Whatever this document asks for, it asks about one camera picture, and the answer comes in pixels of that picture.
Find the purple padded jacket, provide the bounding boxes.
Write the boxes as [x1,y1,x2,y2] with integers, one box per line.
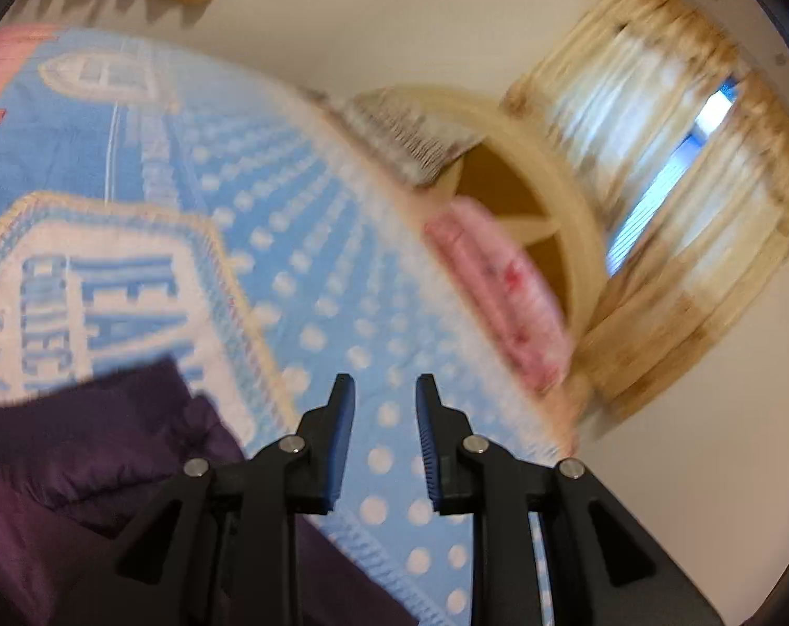
[0,355,422,626]

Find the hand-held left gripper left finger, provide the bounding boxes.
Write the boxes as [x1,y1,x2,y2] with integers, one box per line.
[54,373,356,626]

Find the blue dotted blanket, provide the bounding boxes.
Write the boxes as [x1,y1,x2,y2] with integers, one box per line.
[0,26,578,626]

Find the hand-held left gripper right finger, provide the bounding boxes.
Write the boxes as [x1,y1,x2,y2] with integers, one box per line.
[415,373,725,626]

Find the striped pillow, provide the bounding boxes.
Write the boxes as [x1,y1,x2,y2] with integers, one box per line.
[332,88,487,187]

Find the pink folded quilt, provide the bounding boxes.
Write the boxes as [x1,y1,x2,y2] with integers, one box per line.
[424,199,575,393]

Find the cream wooden headboard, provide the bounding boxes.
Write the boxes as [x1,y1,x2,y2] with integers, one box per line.
[368,83,611,366]

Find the beige patterned curtain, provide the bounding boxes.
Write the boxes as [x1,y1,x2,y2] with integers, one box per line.
[502,0,789,422]

